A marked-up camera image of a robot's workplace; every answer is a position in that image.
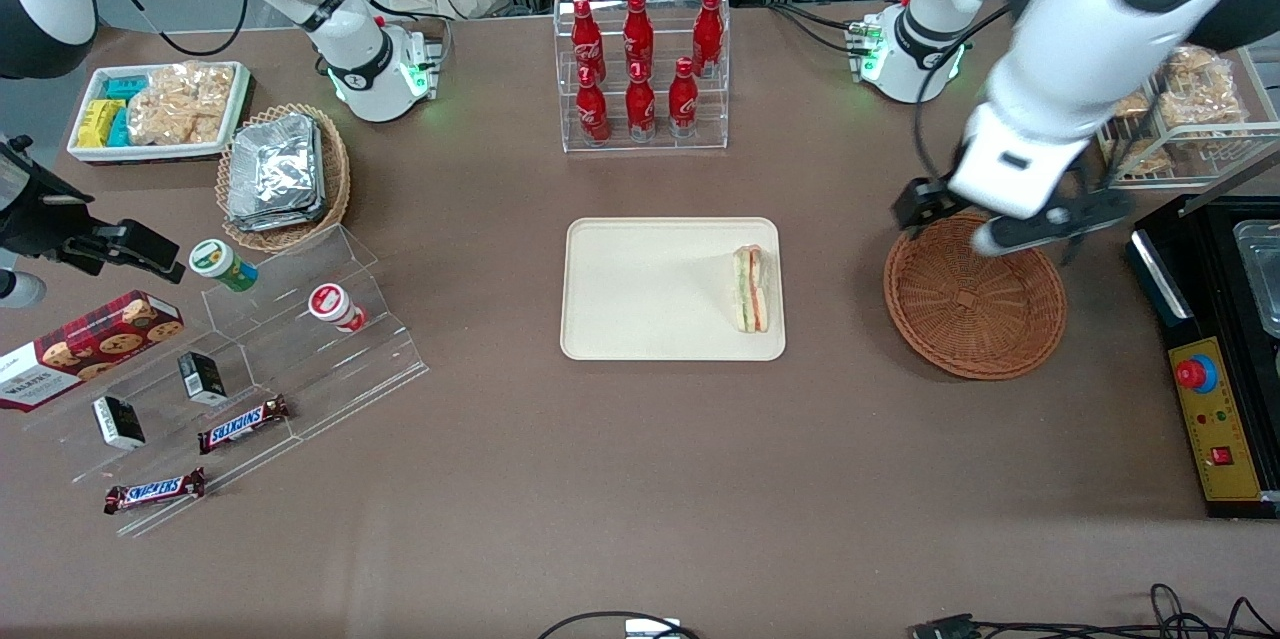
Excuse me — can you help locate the black control box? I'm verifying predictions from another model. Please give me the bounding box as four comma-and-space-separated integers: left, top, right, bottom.
1126, 193, 1280, 521

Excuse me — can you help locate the red cola bottle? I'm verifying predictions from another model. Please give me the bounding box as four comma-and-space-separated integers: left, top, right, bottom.
575, 66, 612, 146
692, 0, 725, 79
625, 61, 658, 143
623, 0, 656, 80
667, 56, 700, 139
570, 0, 607, 86

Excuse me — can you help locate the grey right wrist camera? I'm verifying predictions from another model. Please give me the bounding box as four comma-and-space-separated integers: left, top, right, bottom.
0, 268, 48, 311

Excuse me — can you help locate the clear acrylic bottle rack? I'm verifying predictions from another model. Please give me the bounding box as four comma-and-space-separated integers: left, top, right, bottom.
552, 0, 732, 155

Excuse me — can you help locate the oval light wicker basket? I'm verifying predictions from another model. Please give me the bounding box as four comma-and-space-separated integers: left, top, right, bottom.
215, 102, 353, 255

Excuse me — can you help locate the round brown wicker basket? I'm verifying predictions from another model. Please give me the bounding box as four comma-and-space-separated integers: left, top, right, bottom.
882, 210, 1069, 382

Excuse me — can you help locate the clear plastic container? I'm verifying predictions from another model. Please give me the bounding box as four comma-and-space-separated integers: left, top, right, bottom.
1231, 218, 1280, 341

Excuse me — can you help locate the black cable bundle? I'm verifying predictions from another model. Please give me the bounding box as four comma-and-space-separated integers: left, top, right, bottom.
911, 583, 1280, 639

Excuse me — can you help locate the small black carton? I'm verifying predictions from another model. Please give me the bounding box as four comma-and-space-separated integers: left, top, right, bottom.
91, 394, 148, 452
177, 350, 229, 408

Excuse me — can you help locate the clear acrylic stepped display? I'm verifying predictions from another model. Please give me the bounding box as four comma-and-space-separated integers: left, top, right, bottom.
20, 223, 432, 539

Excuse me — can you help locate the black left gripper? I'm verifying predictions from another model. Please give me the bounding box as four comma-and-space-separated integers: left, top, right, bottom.
892, 144, 981, 237

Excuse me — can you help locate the white rectangular snack tray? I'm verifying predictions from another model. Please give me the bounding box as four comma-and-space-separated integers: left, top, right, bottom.
66, 60, 254, 166

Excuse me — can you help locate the brown snickers bar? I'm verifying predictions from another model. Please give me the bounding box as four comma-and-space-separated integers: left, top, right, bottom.
103, 466, 208, 517
196, 393, 293, 456

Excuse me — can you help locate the red emergency stop button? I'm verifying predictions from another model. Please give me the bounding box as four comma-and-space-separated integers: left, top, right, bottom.
1175, 355, 1220, 395

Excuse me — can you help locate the clear bag of crackers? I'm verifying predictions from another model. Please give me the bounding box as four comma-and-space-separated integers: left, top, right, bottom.
126, 61, 237, 147

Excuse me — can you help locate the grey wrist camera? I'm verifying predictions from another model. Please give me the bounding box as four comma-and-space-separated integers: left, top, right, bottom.
0, 268, 48, 311
971, 193, 1137, 257

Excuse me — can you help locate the beige plastic tray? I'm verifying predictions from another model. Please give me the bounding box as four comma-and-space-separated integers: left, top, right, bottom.
559, 216, 788, 363

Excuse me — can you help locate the green lidded snack cup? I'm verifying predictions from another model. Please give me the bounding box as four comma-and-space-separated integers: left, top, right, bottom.
188, 238, 260, 294

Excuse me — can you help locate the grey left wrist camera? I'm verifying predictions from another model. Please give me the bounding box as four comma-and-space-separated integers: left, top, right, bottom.
971, 193, 1137, 257

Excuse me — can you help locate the red tartan cookie box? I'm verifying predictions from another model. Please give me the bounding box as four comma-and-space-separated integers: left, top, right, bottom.
0, 289, 186, 413

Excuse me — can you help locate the white wire shelf basket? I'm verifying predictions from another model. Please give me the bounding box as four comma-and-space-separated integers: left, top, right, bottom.
1094, 43, 1280, 193

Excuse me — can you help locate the silver foil packet stack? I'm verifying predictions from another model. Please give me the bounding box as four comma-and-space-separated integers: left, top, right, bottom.
225, 112, 330, 234

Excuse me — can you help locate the black looped cable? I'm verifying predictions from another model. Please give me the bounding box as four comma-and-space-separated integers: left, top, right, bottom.
536, 610, 703, 639

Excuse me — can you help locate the triangle sandwich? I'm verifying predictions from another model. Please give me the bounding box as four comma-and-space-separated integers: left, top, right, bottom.
731, 244, 774, 334

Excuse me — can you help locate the yellow snack pack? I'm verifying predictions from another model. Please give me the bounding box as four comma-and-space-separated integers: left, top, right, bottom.
76, 98, 127, 149

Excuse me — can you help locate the red lidded snack cup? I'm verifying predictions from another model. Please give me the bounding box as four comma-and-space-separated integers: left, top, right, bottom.
307, 283, 368, 334

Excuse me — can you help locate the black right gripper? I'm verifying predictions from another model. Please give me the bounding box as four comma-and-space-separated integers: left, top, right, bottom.
0, 134, 188, 284

